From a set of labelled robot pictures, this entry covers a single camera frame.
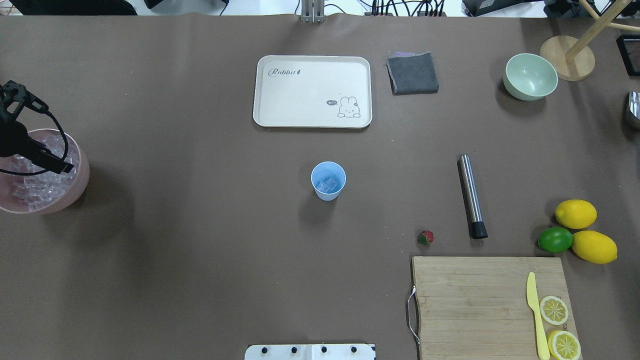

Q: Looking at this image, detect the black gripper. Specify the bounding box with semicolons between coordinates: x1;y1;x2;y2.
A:
0;80;74;175

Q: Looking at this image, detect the light blue plastic cup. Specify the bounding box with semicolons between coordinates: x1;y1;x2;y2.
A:
310;161;346;202

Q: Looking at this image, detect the clear ice cube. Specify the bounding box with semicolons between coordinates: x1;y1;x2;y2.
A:
315;177;339;194

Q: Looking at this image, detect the pile of ice cubes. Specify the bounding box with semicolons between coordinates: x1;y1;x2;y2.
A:
0;131;81;213

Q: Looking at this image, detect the pink bowl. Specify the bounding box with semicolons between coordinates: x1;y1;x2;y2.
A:
0;128;91;216

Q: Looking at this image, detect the cream rabbit tray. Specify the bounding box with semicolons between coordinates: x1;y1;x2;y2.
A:
253;55;373;129

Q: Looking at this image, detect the grey folded cloth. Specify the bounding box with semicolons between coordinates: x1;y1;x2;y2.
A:
385;51;440;96

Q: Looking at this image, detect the red strawberry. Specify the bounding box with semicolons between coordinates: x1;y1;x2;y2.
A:
417;230;435;245

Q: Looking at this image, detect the steel muddler black tip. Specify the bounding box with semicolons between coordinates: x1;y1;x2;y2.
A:
457;153;489;240

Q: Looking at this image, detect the wooden cutting board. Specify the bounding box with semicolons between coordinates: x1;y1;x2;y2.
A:
407;256;571;360

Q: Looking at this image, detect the mint green bowl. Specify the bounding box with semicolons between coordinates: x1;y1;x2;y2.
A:
502;53;559;101

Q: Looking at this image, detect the yellow plastic knife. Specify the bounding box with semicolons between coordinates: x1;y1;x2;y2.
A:
525;272;551;360

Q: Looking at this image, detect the green lime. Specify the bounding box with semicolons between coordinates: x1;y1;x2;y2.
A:
537;227;574;253

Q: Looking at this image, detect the wooden mug tree stand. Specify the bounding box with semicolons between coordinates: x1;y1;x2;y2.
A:
539;0;640;82

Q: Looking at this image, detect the lemon slice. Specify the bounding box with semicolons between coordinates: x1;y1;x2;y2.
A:
547;330;582;360
539;295;570;326

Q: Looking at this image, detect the yellow lemon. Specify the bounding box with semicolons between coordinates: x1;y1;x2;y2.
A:
571;230;618;265
554;199;598;230

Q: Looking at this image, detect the black camera cable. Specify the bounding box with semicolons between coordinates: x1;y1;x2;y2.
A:
0;107;71;177

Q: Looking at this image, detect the aluminium frame post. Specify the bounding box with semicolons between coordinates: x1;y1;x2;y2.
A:
299;0;326;24

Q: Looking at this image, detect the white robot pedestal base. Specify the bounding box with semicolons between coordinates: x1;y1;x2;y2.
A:
244;343;377;360

